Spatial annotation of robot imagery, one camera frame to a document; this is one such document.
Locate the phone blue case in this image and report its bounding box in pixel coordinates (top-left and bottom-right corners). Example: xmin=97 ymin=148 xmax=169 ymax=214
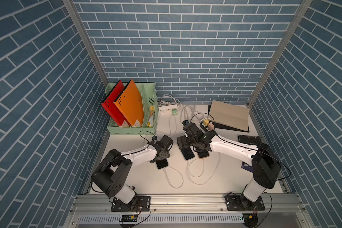
xmin=156 ymin=159 xmax=169 ymax=170

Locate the phone green case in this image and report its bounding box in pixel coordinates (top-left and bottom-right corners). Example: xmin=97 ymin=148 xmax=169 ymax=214
xmin=180 ymin=148 xmax=195 ymax=161

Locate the phone white cable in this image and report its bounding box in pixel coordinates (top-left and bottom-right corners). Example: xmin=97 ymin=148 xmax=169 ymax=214
xmin=163 ymin=166 xmax=184 ymax=189
xmin=187 ymin=157 xmax=205 ymax=179
xmin=188 ymin=153 xmax=220 ymax=186

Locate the phone pink case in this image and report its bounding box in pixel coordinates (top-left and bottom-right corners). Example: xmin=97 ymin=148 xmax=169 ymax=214
xmin=197 ymin=150 xmax=210 ymax=159

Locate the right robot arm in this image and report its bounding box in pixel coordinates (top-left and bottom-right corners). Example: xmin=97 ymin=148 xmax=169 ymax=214
xmin=177 ymin=130 xmax=286 ymax=202

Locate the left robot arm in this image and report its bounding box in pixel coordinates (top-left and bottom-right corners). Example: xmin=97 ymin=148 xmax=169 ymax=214
xmin=91 ymin=135 xmax=173 ymax=205

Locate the black power strip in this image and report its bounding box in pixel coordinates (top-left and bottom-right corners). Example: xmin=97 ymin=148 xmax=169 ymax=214
xmin=199 ymin=121 xmax=217 ymax=135

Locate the yellow charger plug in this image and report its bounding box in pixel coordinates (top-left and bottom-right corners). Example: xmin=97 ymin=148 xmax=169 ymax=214
xmin=203 ymin=119 xmax=210 ymax=126

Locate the pink charger plug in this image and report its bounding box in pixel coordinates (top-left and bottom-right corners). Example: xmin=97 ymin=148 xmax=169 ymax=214
xmin=207 ymin=122 xmax=215 ymax=131

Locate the white power strip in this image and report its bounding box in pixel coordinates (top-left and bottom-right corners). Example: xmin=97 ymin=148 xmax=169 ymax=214
xmin=158 ymin=104 xmax=178 ymax=113

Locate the orange file folder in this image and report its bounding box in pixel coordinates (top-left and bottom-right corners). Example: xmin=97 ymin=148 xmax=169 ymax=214
xmin=114 ymin=79 xmax=144 ymax=128

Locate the green plastic file basket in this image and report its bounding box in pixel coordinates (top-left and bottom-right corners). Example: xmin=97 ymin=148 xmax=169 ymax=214
xmin=101 ymin=80 xmax=158 ymax=135

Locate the black book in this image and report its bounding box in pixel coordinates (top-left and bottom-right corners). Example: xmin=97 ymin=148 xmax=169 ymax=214
xmin=237 ymin=135 xmax=262 ymax=146

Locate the red file folder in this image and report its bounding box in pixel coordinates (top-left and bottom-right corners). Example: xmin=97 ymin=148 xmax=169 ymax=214
xmin=101 ymin=80 xmax=130 ymax=127

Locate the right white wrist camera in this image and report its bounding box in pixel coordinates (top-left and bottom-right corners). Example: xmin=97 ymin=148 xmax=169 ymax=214
xmin=182 ymin=120 xmax=203 ymax=137

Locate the coiled white power cord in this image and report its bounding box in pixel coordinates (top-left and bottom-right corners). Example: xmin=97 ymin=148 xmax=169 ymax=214
xmin=179 ymin=104 xmax=204 ymax=124

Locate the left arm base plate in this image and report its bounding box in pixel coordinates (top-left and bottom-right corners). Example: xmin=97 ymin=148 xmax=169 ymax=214
xmin=111 ymin=195 xmax=151 ymax=212

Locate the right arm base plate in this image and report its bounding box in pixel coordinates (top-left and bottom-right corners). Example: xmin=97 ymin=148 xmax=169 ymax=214
xmin=224 ymin=194 xmax=266 ymax=211

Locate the aluminium front rail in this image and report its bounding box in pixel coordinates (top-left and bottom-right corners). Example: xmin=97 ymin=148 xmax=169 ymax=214
xmin=70 ymin=193 xmax=306 ymax=215

